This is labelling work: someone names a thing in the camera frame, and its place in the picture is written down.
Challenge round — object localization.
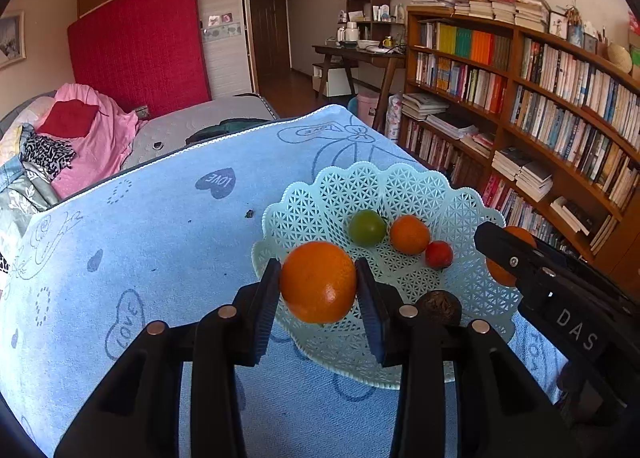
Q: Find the wooden desktop shelf unit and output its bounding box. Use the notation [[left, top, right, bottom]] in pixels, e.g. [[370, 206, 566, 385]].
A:
[[336, 0, 406, 44]]

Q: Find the red upholstered headboard panel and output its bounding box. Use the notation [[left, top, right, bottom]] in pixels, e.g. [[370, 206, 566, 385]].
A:
[[67, 0, 212, 118]]

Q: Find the small red tomato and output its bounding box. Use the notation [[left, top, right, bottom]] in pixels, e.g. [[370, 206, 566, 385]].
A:
[[424, 240, 454, 270]]

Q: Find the grey mattress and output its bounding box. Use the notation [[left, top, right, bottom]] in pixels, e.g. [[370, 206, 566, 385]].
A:
[[122, 93, 279, 170]]

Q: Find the pink waste bin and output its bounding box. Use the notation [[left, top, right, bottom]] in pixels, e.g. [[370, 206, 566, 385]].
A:
[[356, 90, 380, 128]]

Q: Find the small textured orange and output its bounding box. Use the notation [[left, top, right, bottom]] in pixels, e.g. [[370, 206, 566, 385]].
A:
[[390, 214, 431, 256]]

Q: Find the pile of clothes and bedding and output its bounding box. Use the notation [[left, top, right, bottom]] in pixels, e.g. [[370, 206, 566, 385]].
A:
[[1, 83, 140, 250]]

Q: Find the light blue patterned towel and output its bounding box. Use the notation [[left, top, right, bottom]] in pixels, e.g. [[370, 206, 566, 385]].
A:
[[0, 102, 569, 458]]

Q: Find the light blue lattice fruit basket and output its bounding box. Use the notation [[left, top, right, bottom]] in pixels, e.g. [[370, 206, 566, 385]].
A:
[[250, 160, 524, 391]]

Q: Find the large smooth orange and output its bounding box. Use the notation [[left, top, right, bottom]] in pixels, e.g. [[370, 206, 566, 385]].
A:
[[485, 225, 537, 288]]

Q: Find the framed wedding photo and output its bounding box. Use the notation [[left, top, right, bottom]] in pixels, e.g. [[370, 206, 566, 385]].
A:
[[0, 10, 26, 69]]

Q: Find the green round fruit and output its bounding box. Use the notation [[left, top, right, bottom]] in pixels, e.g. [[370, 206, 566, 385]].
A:
[[348, 209, 386, 247]]

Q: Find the dark wooden door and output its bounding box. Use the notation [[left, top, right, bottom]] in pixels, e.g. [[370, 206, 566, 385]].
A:
[[250, 0, 291, 88]]

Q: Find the wooden bookshelf with books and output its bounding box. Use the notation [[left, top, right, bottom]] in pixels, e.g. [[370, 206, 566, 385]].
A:
[[399, 0, 639, 292]]

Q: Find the oval orange fruit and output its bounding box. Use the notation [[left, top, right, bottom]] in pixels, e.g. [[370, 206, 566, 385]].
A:
[[279, 241, 356, 324]]

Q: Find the white slatted wardrobe door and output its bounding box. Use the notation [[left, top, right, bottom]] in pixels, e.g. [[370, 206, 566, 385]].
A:
[[198, 0, 253, 100]]

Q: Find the dark brown passion fruit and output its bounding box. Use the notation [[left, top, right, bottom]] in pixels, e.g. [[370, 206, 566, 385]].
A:
[[416, 290, 462, 327]]

